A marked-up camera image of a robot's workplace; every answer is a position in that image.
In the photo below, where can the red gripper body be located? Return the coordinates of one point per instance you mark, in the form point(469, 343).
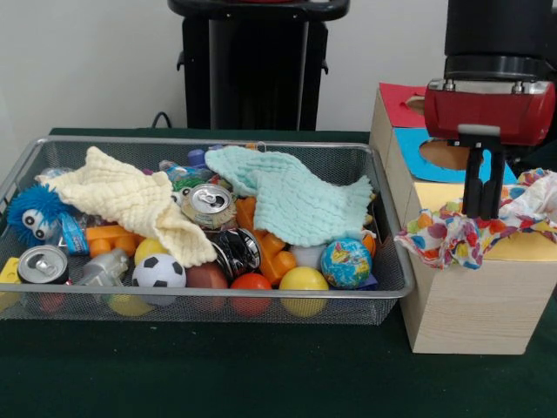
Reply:
point(487, 113)

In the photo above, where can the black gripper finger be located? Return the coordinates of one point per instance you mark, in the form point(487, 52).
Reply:
point(494, 196)
point(473, 191)

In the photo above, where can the colourful spotted cloth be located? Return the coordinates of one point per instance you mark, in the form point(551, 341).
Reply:
point(452, 244)

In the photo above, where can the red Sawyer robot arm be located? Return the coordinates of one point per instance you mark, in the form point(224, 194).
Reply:
point(500, 35)

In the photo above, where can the wooden box with three holes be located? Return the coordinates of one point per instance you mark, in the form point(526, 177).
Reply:
point(470, 313)

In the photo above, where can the globe print ball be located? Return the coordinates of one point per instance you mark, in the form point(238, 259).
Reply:
point(346, 263)

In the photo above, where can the mint green waffle cloth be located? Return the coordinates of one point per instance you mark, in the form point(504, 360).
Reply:
point(296, 196)

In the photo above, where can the yellow ball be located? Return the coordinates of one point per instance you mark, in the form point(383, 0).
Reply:
point(304, 281)

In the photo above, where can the orange ball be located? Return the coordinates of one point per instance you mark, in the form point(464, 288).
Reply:
point(251, 283)

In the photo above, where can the crushed black drink can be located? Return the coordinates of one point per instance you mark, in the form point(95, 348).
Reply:
point(237, 252)

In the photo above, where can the green label drink can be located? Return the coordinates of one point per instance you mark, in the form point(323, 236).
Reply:
point(209, 204)

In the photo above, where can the dark green tablecloth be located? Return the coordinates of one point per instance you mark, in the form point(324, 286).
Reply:
point(217, 370)

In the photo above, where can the small soccer ball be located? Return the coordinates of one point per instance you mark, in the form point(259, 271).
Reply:
point(159, 272)

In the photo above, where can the cream waffle cloth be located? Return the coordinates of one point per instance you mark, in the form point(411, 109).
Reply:
point(130, 196)

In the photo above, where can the silver top drink can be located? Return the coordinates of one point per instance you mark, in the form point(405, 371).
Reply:
point(43, 263)

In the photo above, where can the blue spiky toy with eyes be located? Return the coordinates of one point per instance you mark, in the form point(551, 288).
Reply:
point(26, 209)

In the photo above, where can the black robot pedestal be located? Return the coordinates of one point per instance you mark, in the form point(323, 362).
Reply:
point(257, 65)

